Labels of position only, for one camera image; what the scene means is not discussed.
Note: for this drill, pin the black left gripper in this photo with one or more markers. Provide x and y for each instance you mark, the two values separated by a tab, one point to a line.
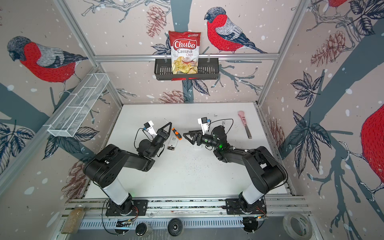
160	132

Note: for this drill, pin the Chuba cassava chips bag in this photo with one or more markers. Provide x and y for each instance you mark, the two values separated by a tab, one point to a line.
185	50

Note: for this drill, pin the black round speaker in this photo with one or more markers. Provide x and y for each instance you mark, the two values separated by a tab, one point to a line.
175	227

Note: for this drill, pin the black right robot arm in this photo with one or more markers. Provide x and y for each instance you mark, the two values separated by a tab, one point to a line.
265	172

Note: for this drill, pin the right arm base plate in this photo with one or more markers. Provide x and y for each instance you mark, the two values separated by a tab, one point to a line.
241	207

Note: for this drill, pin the white mesh wall shelf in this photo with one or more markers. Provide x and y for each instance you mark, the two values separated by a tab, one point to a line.
81	102

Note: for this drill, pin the glass jar with grains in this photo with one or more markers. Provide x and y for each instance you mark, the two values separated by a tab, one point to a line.
74	219

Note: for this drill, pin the clear tape roll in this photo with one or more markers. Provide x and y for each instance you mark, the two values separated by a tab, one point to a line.
297	226

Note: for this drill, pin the pink handled knife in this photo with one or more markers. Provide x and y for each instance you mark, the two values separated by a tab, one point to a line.
241	114

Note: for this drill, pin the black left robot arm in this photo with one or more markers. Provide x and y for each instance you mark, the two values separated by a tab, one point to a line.
105	167

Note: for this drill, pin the orange black screwdriver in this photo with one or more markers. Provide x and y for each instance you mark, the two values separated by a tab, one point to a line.
177	134

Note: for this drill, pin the black wire basket shelf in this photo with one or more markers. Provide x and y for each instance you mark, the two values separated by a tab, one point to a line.
208	69

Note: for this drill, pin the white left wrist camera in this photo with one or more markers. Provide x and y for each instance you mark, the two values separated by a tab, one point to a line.
148	127

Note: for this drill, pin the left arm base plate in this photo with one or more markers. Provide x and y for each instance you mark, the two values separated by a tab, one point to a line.
128	208

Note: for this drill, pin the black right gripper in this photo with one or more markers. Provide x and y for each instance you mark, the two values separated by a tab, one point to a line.
198	138

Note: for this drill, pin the black round cap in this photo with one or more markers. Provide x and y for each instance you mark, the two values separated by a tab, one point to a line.
143	230

